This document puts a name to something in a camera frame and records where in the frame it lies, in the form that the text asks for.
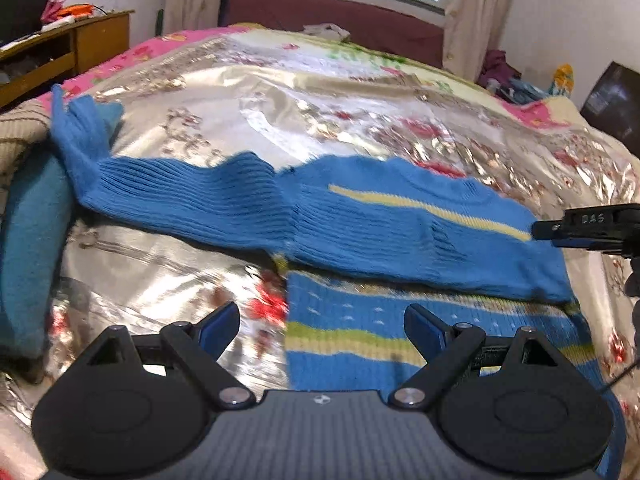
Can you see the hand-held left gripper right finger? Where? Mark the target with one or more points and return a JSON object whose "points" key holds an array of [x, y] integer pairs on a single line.
{"points": [[425, 330]]}

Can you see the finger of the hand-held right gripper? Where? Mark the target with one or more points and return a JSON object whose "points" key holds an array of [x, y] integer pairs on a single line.
{"points": [[547, 230]]}

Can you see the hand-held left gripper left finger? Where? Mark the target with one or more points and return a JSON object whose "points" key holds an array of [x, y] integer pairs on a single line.
{"points": [[220, 327]]}

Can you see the blue striped knit sweater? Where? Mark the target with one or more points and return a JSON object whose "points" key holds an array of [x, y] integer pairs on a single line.
{"points": [[350, 210]]}

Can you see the blue clothes pile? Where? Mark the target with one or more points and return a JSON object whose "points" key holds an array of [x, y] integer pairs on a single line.
{"points": [[520, 91]]}

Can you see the purple clothes pile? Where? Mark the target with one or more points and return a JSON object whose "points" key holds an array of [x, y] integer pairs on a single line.
{"points": [[495, 67]]}

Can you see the yellow toy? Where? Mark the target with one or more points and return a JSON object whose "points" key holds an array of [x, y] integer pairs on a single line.
{"points": [[562, 80]]}

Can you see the teal knit garment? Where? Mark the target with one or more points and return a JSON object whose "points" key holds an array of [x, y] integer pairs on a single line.
{"points": [[30, 240]]}

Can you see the shiny floral satin blanket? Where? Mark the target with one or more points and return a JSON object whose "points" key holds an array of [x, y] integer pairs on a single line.
{"points": [[280, 105]]}

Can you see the beige striped knit garment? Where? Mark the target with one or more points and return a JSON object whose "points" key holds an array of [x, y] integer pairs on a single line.
{"points": [[20, 135]]}

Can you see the pink floral bed sheet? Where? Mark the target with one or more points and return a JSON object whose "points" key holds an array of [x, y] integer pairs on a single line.
{"points": [[125, 57]]}

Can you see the dark red headboard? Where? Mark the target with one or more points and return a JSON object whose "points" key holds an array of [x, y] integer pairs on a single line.
{"points": [[350, 17]]}

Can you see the white crumpled cloth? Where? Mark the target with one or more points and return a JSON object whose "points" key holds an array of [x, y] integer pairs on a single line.
{"points": [[327, 30]]}

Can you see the wooden side cabinet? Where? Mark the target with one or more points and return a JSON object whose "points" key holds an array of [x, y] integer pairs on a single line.
{"points": [[65, 50]]}

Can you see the orange object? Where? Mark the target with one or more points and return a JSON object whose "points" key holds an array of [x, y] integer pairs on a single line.
{"points": [[75, 10]]}

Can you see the pink cloth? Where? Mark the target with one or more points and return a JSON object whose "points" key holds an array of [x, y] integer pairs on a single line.
{"points": [[55, 2]]}

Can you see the dark monitor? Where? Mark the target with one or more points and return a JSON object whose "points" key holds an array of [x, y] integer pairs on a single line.
{"points": [[22, 0]]}

